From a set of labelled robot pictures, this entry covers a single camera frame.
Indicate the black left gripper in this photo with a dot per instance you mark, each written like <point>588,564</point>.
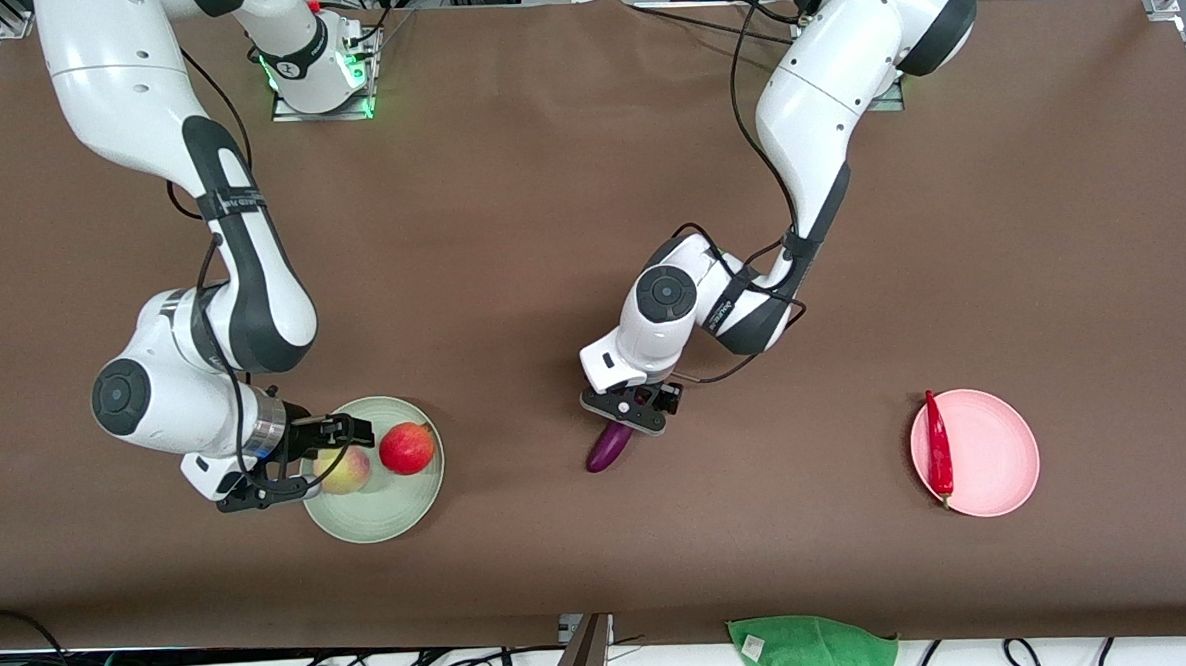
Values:
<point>668,398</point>

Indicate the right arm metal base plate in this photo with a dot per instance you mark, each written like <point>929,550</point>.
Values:
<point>343,112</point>

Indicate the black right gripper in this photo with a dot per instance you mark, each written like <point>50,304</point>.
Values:
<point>301,439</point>

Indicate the yellow-pink peach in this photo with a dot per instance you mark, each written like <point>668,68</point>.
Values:
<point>347,472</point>

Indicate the purple eggplant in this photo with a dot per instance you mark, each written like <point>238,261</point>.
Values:
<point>606,453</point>

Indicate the red chili pepper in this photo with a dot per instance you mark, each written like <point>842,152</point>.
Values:
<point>939,448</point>

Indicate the pale green plate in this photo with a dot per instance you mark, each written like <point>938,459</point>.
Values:
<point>391,512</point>

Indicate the brown table cover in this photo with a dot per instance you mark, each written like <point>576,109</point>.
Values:
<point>508,227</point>

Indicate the red pomegranate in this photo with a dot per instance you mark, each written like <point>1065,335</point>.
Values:
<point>407,449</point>

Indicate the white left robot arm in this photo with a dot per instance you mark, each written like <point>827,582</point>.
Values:
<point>823,93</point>

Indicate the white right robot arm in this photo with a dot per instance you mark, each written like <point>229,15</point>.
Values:
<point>132,83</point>

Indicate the pink plate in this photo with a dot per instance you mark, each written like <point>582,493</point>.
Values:
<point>994,456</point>

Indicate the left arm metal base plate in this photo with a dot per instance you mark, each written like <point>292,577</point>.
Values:
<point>888,103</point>

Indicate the green cloth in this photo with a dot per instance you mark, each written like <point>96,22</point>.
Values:
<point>812,652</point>

